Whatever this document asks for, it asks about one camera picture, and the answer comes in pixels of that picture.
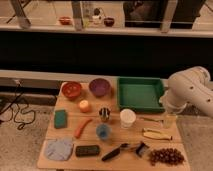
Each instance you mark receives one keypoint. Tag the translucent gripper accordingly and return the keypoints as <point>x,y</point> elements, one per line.
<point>168,120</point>

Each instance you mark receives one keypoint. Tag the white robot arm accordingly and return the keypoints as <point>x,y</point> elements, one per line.
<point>188,86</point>

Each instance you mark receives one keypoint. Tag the green plastic tray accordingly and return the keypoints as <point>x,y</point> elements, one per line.
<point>141,94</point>

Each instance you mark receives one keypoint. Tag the yellow banana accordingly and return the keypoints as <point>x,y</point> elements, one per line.
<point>154,134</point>

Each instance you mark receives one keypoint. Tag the thin green utensil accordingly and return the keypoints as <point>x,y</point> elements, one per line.
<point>151,119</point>

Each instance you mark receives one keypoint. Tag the bunch of dark grapes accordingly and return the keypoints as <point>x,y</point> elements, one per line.
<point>169,156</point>

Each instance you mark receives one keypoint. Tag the black small brush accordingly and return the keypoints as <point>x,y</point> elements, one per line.
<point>141,149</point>

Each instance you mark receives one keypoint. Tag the white cup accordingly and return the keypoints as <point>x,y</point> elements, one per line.
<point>127,118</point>

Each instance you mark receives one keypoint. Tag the blue cup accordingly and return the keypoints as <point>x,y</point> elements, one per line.
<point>103,131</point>

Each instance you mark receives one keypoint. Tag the purple bowl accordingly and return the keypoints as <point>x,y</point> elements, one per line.
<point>99,87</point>

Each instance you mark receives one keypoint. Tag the orange round fruit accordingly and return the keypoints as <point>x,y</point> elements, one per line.
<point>84,106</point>

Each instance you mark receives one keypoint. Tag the black remote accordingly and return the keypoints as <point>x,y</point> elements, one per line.
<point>87,150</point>

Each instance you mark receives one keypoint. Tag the green sponge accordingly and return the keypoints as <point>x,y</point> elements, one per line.
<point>60,119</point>

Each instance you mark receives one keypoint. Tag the dark red bowl on shelf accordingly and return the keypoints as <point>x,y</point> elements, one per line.
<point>109,22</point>

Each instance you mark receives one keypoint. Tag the blue-grey cloth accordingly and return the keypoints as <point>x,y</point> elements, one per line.
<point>58,149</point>

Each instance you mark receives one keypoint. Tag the white mug on shelf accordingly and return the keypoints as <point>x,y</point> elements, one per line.
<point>96,19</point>

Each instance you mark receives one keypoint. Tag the black handled knife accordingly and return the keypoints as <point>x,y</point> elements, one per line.
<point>115,152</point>

